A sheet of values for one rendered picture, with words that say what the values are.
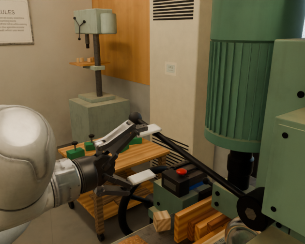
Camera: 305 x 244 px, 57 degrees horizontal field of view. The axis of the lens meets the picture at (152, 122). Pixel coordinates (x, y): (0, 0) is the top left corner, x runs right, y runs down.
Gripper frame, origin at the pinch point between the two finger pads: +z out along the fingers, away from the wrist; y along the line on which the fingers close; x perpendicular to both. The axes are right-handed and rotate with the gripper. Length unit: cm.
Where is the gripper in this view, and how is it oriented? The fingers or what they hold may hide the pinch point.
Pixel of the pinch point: (151, 152)
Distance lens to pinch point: 71.2
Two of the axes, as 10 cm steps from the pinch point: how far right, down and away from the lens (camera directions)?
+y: 1.0, -8.9, -4.5
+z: 8.0, -2.0, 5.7
